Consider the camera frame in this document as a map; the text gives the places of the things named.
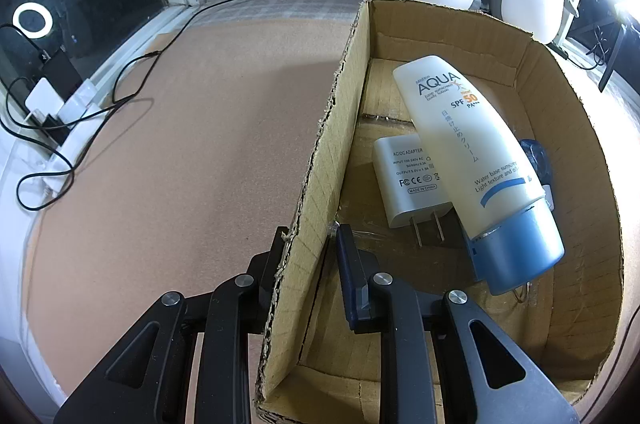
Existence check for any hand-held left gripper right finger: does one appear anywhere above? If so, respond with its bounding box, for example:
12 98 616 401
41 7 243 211
335 224 581 424

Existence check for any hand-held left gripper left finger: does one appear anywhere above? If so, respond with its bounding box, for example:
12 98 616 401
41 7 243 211
52 226 290 424

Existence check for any white power adapter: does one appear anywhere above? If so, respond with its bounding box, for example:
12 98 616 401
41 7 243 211
371 134 457 246

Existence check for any white sunscreen tube blue cap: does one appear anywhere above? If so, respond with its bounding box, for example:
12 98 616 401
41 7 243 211
392 55 566 296

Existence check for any small blue packet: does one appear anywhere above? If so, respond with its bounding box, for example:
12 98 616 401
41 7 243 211
520 138 557 211

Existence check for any cardboard box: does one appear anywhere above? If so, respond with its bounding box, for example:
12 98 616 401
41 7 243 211
255 0 626 420

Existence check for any white power strip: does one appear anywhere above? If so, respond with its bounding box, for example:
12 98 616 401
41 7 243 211
40 76 109 201

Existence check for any checked cloth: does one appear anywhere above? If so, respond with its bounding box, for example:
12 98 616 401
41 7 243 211
190 0 367 26

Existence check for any white plug charger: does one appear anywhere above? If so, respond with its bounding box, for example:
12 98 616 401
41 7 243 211
25 76 67 126

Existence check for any black plug charger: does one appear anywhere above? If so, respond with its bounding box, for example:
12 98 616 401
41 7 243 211
37 50 84 96

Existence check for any black tripod stand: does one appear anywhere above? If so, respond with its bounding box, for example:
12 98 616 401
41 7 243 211
597 21 640 94

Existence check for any looped black cable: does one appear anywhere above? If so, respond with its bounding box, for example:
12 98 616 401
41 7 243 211
15 95 156 211

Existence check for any ring light black cable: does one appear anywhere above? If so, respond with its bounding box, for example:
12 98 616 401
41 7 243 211
562 23 610 70

